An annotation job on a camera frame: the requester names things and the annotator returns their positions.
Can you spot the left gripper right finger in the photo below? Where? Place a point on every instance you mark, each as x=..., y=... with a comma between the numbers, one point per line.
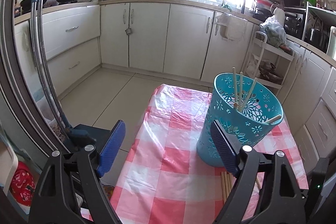
x=228, y=147

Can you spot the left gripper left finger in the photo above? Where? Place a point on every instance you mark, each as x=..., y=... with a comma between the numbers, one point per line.
x=110, y=150

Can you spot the bamboo chopstick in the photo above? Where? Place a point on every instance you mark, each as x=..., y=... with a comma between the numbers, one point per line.
x=223, y=181
x=258, y=183
x=228, y=183

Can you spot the white lower kitchen cabinets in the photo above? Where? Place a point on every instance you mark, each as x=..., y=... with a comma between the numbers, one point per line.
x=183, y=42

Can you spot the blue dustpan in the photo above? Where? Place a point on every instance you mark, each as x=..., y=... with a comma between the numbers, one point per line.
x=83, y=135

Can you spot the teal perforated plastic basket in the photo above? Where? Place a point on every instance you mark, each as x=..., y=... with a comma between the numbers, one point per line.
x=249, y=126

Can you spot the pink checkered tablecloth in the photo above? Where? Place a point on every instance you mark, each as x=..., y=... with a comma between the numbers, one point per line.
x=163, y=180

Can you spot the white tiered storage cart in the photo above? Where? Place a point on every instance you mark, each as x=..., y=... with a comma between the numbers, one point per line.
x=269, y=64

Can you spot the red patterned bag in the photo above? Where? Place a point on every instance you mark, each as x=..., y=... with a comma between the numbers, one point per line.
x=22, y=186

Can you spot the plastic bag hanging on cabinet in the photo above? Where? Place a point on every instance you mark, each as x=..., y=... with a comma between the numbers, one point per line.
x=231, y=27

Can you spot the bag of green vegetables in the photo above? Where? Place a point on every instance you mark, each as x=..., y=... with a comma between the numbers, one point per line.
x=275, y=32

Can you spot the steel electric kettle pot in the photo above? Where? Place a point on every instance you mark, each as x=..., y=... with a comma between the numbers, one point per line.
x=331, y=50

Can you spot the white thermos jug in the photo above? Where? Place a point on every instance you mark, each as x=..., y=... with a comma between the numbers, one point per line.
x=279, y=15

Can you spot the white shelf rack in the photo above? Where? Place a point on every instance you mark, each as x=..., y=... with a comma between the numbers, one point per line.
x=317, y=27

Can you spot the mop with metal pole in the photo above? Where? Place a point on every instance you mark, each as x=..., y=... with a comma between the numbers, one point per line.
x=44, y=95

